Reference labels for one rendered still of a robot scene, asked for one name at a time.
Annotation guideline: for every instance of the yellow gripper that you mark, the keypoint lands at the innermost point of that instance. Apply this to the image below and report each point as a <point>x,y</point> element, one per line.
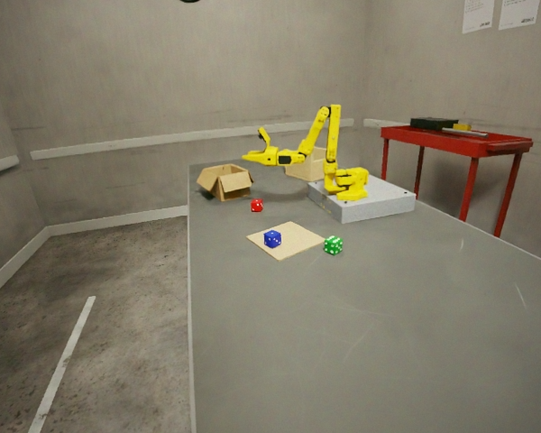
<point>269,156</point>

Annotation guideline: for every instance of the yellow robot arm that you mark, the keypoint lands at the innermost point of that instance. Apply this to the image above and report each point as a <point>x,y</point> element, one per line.
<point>354,178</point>

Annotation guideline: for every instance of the green die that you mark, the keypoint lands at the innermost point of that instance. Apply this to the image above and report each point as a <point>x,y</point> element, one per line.
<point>333,245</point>

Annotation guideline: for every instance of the red die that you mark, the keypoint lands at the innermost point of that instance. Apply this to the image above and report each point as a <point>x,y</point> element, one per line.
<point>257,205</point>

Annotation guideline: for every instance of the blue die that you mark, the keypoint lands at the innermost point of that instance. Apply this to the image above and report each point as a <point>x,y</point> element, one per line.
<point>272,238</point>

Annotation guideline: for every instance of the beige flat mat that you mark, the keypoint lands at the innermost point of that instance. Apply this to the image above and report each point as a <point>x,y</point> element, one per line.
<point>294,239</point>

